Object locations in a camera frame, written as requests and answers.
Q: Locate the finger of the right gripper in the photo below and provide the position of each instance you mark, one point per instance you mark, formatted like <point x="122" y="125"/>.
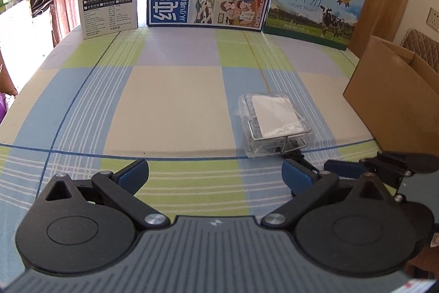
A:
<point x="392" y="167"/>
<point x="345" y="169"/>

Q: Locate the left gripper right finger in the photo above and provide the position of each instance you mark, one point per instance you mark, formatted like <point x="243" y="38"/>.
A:
<point x="308" y="189"/>

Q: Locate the plaid tablecloth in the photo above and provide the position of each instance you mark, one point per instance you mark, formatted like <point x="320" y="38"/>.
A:
<point x="170" y="96"/>

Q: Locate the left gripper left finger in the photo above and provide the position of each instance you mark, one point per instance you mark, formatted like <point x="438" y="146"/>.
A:
<point x="118" y="191"/>

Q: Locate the open cardboard box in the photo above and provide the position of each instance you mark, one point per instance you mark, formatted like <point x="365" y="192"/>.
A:
<point x="395" y="93"/>

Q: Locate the clear plastic box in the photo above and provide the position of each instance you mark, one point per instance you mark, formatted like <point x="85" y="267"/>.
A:
<point x="272" y="125"/>

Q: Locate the green pasture milk carton box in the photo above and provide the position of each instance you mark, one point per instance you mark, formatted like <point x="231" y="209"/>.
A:
<point x="327" y="22"/>

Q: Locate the white paper shopping bag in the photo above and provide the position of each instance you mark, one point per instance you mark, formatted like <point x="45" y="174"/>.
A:
<point x="26" y="41"/>

